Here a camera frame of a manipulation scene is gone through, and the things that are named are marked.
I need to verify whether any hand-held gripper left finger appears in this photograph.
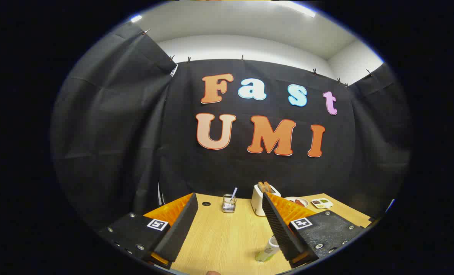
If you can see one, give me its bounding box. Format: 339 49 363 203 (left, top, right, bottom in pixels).
98 192 199 270

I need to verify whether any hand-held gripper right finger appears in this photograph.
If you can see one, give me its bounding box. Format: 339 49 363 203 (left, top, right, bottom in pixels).
261 192 366 269

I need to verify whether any clear plastic juice bottle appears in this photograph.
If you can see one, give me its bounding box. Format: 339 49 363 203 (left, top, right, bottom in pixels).
255 236 280 262

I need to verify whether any round plate with red food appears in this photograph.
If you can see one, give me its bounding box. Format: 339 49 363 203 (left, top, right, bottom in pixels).
284 196 309 209

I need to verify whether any white toaster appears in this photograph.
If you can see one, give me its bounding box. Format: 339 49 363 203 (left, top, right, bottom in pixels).
251 183 282 217

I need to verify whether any wooden table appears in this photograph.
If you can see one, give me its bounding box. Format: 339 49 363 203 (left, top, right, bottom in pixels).
143 193 373 275

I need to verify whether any white divided dish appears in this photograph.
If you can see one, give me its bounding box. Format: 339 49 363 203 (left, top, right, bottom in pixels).
311 198 334 209

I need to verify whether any black backdrop cloth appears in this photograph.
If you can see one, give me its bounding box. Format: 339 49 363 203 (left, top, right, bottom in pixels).
50 21 413 230

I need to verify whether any wire mesh holder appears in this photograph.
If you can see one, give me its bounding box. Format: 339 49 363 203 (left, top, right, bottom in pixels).
222 194 237 213

